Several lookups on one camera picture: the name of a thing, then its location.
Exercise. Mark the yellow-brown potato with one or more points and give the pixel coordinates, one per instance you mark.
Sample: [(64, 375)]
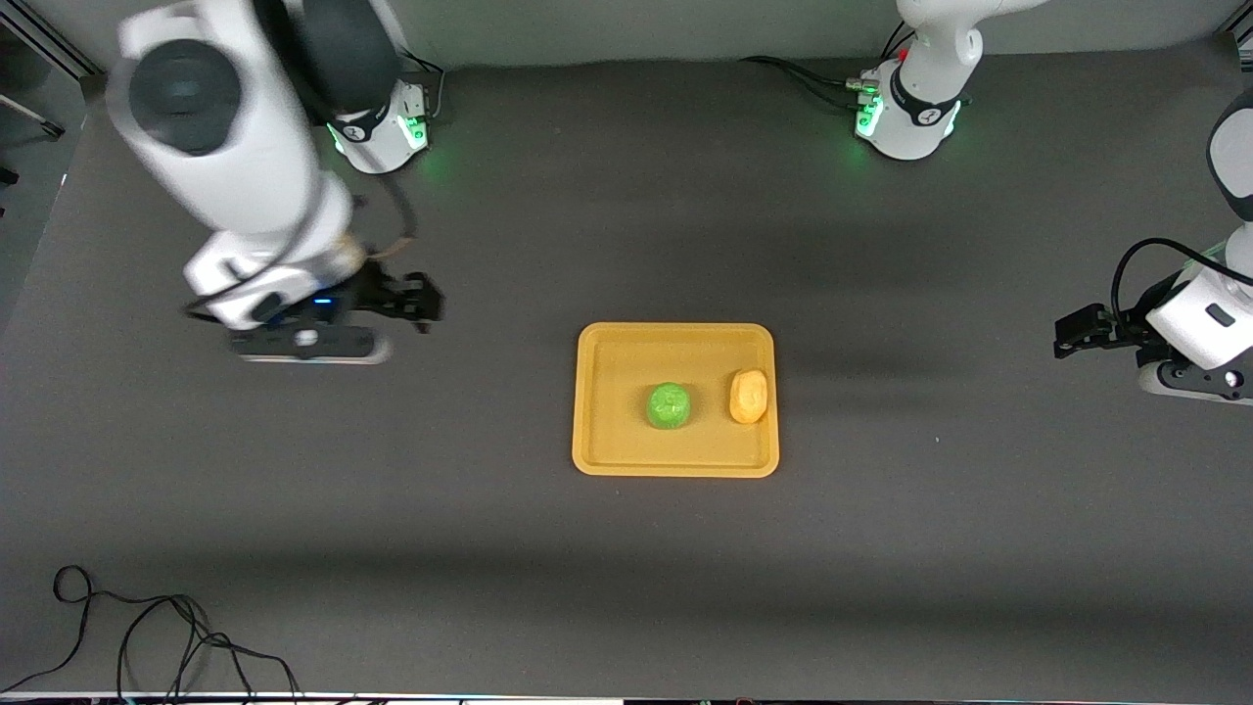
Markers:
[(748, 397)]

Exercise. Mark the aluminium frame corner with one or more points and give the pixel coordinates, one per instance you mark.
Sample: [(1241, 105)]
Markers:
[(1238, 34)]

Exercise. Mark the green apple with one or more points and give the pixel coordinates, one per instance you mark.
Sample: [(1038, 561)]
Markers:
[(670, 406)]

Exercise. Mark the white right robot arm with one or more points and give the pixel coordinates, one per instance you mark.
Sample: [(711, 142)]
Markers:
[(235, 147)]

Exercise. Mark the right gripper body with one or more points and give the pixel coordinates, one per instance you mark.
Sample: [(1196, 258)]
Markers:
[(377, 293)]

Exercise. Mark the yellow plastic tray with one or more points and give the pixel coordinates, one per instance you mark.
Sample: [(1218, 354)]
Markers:
[(617, 441)]

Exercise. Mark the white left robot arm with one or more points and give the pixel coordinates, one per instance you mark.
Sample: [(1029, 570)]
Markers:
[(915, 108)]

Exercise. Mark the aluminium frame bar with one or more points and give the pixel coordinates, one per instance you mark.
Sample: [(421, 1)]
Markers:
[(49, 44)]

